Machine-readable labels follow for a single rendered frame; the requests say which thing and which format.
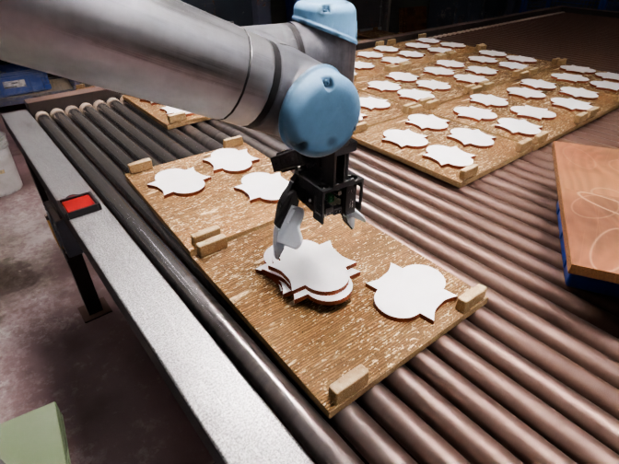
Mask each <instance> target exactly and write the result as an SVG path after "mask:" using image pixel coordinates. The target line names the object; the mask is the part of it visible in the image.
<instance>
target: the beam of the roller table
mask: <svg viewBox="0 0 619 464"><path fill-rule="evenodd" d="M1 116H2V119H3V121H4V124H5V126H6V128H7V130H8V132H9V133H10V135H11V136H12V138H13V140H14V141H15V143H16V144H17V146H18V148H19V150H20V151H21V153H22V155H23V156H24V158H26V160H27V162H28V163H29V165H30V167H31V169H32V170H33V172H34V173H35V175H36V177H37V178H38V180H39V181H40V183H41V185H42V187H43V189H44V190H45V191H46V192H47V194H48V196H49V197H50V199H51V200H52V202H53V204H54V206H55V207H56V209H57V211H58V212H59V214H60V215H61V217H62V218H63V220H64V221H65V223H66V225H67V226H68V228H69V229H70V231H71V233H72V234H73V236H74V237H75V239H76V241H77V243H78V244H79V246H80V248H81V249H82V250H83V251H84V253H85V255H86V256H87V258H88V260H89V262H90V263H91V265H92V266H93V268H94V270H95V271H96V273H97V274H98V276H99V278H100V280H101V281H102V282H103V284H104V285H105V287H106V288H107V290H108V292H109V293H110V295H111V297H112V299H113V300H114V302H115V303H116V305H117V307H118V308H119V310H120V311H121V312H122V314H123V316H124V317H125V319H126V321H127V322H128V324H129V325H130V327H131V329H132V330H133V332H134V334H135V336H136V337H137V339H138V340H139V342H140V343H141V344H142V346H143V347H144V349H145V351H146V353H147V354H148V356H149V358H150V359H151V361H152V362H153V364H154V366H155V367H156V369H157V370H158V372H159V374H160V375H161V376H162V378H163V380H164V381H165V383H166V384H167V386H168V388H169V390H170V391H171V393H172V395H173V396H174V398H175V399H176V401H177V402H178V403H179V405H180V406H181V409H182V410H183V412H184V413H185V415H186V417H187V418H188V420H189V421H190V423H191V425H192V426H193V428H194V430H195V432H196V433H197V434H198V435H199V437H200V439H201V440H202V442H203V443H204V446H205V447H206V449H207V450H208V452H209V454H210V455H211V457H212V458H213V460H214V462H215V463H216V464H315V463H314V462H313V461H312V460H311V458H310V457H309V456H308V454H307V453H306V452H305V451H304V450H303V448H302V447H301V446H300V445H299V443H298V442H297V441H296V439H295V438H294V437H293V436H292V435H291V434H290V433H289V432H288V431H287V429H286V428H285V427H284V425H283V424H282V423H281V422H280V421H279V419H278V418H277V417H276V416H275V414H274V413H273V412H272V410H271V409H270V408H269V407H268V406H267V404H266V403H265V402H264V401H263V399H262V398H261V397H260V395H259V394H258V393H257V392H256V391H255V389H254V388H253V387H252V386H251V384H250V383H249V382H248V380H247V379H246V378H245V377H244V376H243V375H242V374H241V373H240V371H239V370H238V369H237V368H236V366H235V365H234V364H233V363H232V362H231V360H230V359H229V358H228V356H227V355H226V354H225V353H224V351H223V350H222V349H221V348H220V347H219V345H218V344H217V343H216V341H215V340H214V339H213V338H212V336H211V335H210V334H209V333H208V332H207V330H206V329H205V328H204V326H203V325H202V324H201V323H200V321H199V320H198V319H197V318H196V317H195V315H194V314H193V313H192V312H191V310H190V309H188V307H187V306H186V305H185V304H184V303H183V301H182V300H181V299H180V297H179V296H178V295H177V294H176V292H175V291H174V290H173V289H172V288H171V286H170V285H169V284H168V282H167V281H166V280H165V279H164V277H163V276H162V275H161V274H160V273H159V271H158V270H157V269H156V267H155V266H154V265H153V264H152V262H151V261H150V260H149V259H148V258H147V256H146V255H145V254H144V252H143V251H142V250H140V248H139V247H138V246H137V245H136V244H135V242H134V241H133V240H132V238H131V237H130V236H129V235H128V233H127V232H126V231H125V230H124V229H123V227H122V226H121V225H120V223H119V222H118V221H117V220H116V218H115V217H114V216H113V215H112V214H111V212H110V211H109V210H108V208H107V207H106V206H105V205H104V203H103V202H102V201H101V200H100V199H99V197H98V196H97V195H96V193H95V192H94V191H92V189H91V188H90V187H89V186H88V184H87V183H86V182H85V181H84V179H83V178H82V177H81V176H80V174H79V173H78V172H77V171H76V169H75V168H74V167H73V166H72V164H71V163H70V162H69V161H68V159H67V158H66V157H65V156H64V154H63V153H62V152H61V151H60V149H59V148H58V147H57V146H56V144H55V143H54V142H53V141H52V139H51V138H50V137H49V136H48V134H47V133H46V132H44V130H43V129H42V128H41V127H40V125H39V124H38V123H37V122H36V120H35V119H34V118H33V117H32V115H31V114H30V113H29V112H28V110H18V111H13V112H8V113H3V114H1ZM89 191H91V192H92V194H93V195H94V196H95V197H96V199H97V200H98V201H99V202H100V205H101V208H102V210H99V211H97V212H93V213H90V214H87V215H82V216H79V217H77V218H74V219H70V220H66V218H65V217H64V215H63V213H62V211H61V210H60V208H59V207H58V204H57V202H56V201H59V200H62V199H64V198H65V197H67V196H68V195H71V194H80V193H84V192H89Z"/></svg>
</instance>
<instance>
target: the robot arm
mask: <svg viewBox="0 0 619 464"><path fill-rule="evenodd" d="M292 20H293V21H289V22H286V23H280V24H269V25H257V26H245V27H239V26H237V25H235V24H233V23H230V22H228V21H226V20H224V19H222V18H220V17H216V16H214V15H212V14H210V13H207V12H205V11H203V10H201V9H199V8H197V7H195V6H191V5H189V4H186V3H184V2H182V1H181V0H0V60H1V61H5V62H9V63H12V64H18V65H21V66H25V67H28V68H31V69H35V70H38V71H42V72H45V73H48V74H52V75H58V76H61V77H64V78H68V79H71V80H75V81H78V82H81V83H85V84H89V85H91V86H95V87H101V88H105V89H108V90H111V91H115V92H118V93H122V94H124V95H128V96H132V97H135V98H139V99H144V100H148V101H151V102H155V103H158V104H161V105H165V106H168V107H172V108H175V109H178V110H185V111H188V112H191V113H194V114H198V115H202V116H205V117H208V118H211V119H215V120H219V121H222V122H228V123H231V124H235V125H238V126H243V127H246V128H250V129H253V130H256V131H259V132H263V133H268V134H271V135H275V136H277V137H279V138H281V139H282V141H283V142H284V144H285V145H286V146H288V147H289V148H291V149H288V150H287V149H284V150H282V151H281V152H278V153H276V156H274V157H270V159H271V163H272V166H273V170H274V172H277V171H281V172H282V173H283V172H291V171H293V170H295V173H294V175H293V176H292V177H291V178H290V181H289V183H288V185H287V187H286V188H285V190H284V191H283V192H282V194H281V196H280V198H279V200H278V203H277V206H276V211H275V216H274V236H273V248H274V257H275V258H276V259H277V260H278V259H279V257H280V255H281V253H282V251H283V250H284V246H288V247H290V248H292V249H298V248H299V247H300V246H301V244H302V241H303V237H302V235H301V232H300V224H301V222H302V220H303V218H304V214H305V213H304V209H303V208H302V207H299V206H298V203H299V200H301V201H302V202H303V203H304V204H306V206H308V208H309V209H310V210H312V211H313V218H315V219H316V220H317V221H318V222H320V223H321V224H322V225H323V224H324V217H326V216H327V215H331V214H333V215H338V214H340V215H341V216H342V218H343V221H344V222H345V223H346V224H347V225H348V226H349V227H350V228H351V229H352V230H353V229H354V227H355V218H356V219H358V220H360V221H363V222H366V218H365V217H364V216H363V215H362V214H361V213H359V212H358V210H359V211H360V210H361V208H362V197H363V185H364V178H362V177H360V176H359V175H357V174H356V173H355V172H353V171H351V170H350V169H348V164H349V153H351V152H354V151H356V145H357V141H356V140H355V139H353V138H351V136H352V135H353V132H354V131H355V130H356V125H357V124H358V121H359V116H360V98H359V95H358V92H357V90H356V88H355V86H354V76H355V60H356V46H357V39H356V37H357V21H356V8H355V7H354V5H353V4H352V3H350V2H348V1H345V0H301V1H298V2H296V3H295V5H294V15H293V16H292ZM293 149H294V150H293ZM298 166H300V168H299V167H298ZM356 186H359V187H360V191H359V201H358V200H356ZM357 209H358V210H357Z"/></svg>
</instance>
